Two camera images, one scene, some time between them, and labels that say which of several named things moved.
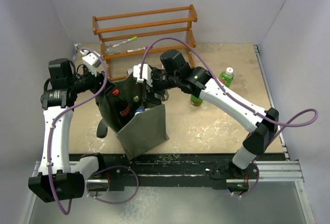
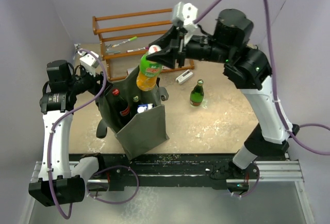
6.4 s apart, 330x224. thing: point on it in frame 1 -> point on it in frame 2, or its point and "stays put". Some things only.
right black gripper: x=149 y=95 -> x=173 y=46
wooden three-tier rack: x=191 y=44 stays put
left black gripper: x=100 y=78 stays put
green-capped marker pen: x=129 y=39 stays put
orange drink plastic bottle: x=227 y=76 -> x=149 y=70
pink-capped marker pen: x=136 y=49 stays put
